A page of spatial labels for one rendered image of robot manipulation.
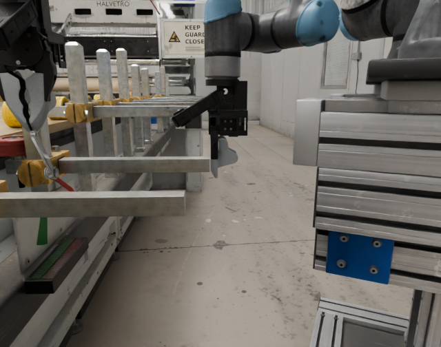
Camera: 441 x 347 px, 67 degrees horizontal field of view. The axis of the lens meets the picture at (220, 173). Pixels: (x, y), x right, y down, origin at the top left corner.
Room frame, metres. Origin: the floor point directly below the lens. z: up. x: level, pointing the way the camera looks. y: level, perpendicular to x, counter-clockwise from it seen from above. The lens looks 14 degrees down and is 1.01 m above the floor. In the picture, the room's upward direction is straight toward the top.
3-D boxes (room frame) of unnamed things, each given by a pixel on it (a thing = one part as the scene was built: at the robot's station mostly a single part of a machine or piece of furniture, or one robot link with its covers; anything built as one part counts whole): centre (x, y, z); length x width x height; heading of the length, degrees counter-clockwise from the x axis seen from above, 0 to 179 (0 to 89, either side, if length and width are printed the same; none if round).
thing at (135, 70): (1.67, 0.41, 0.88); 0.03 x 0.03 x 0.48; 2
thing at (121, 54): (1.42, 0.40, 0.92); 0.03 x 0.03 x 0.48; 2
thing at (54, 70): (0.51, 0.27, 1.03); 0.05 x 0.02 x 0.09; 92
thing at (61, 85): (3.26, 1.01, 1.05); 1.43 x 0.12 x 0.12; 92
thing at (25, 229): (0.65, 0.35, 0.75); 0.26 x 0.01 x 0.10; 2
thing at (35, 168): (0.70, 0.37, 0.85); 0.13 x 0.06 x 0.05; 2
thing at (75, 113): (0.95, 0.38, 0.95); 0.13 x 0.06 x 0.05; 2
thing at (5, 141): (0.71, 0.44, 0.85); 0.08 x 0.08 x 0.11
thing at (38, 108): (0.53, 0.27, 0.99); 0.06 x 0.03 x 0.09; 2
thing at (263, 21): (0.77, -0.10, 1.12); 0.11 x 0.11 x 0.08; 34
